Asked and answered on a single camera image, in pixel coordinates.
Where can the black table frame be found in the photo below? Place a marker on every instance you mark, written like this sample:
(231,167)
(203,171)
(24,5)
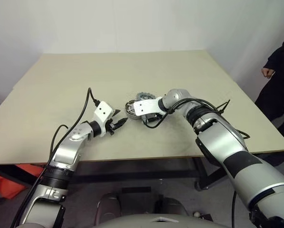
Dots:
(132,169)

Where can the small white ball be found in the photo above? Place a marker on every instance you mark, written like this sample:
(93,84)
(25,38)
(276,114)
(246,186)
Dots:
(196,214)

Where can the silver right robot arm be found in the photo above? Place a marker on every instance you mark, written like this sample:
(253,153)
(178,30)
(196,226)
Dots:
(227,147)

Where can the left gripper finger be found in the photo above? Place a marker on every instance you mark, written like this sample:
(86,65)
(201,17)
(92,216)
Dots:
(120,122)
(116,112)

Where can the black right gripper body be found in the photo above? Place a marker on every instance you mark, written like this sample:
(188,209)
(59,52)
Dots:
(152,118)

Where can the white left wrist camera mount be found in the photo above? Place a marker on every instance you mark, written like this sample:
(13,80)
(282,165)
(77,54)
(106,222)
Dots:
(103,111)

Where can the small black box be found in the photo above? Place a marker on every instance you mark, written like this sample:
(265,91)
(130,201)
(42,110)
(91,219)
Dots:
(206,216)

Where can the dark rounded shape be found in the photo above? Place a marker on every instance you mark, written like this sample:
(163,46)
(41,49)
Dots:
(109,206)
(171,205)

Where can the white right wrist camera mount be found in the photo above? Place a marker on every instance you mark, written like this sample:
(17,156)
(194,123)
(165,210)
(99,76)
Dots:
(146,107)

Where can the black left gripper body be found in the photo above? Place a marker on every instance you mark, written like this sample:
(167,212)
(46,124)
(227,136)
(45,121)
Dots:
(110,127)

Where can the silver robot torso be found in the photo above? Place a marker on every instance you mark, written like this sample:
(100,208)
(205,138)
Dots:
(156,222)

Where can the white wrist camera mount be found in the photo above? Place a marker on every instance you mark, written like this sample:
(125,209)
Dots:
(103,111)
(146,107)

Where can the small grey gear disc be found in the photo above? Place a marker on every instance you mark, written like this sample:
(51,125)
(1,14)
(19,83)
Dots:
(145,96)

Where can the orange object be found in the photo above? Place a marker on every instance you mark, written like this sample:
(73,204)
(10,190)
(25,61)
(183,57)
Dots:
(8,183)

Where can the black caster wheel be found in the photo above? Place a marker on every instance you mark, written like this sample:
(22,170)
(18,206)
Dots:
(200,186)

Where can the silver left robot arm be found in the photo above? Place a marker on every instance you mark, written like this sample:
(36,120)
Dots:
(65,152)

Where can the person in black coat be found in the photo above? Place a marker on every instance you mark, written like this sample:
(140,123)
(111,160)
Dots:
(277,95)

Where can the person's bare hand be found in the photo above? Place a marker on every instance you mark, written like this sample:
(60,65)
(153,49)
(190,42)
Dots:
(267,72)

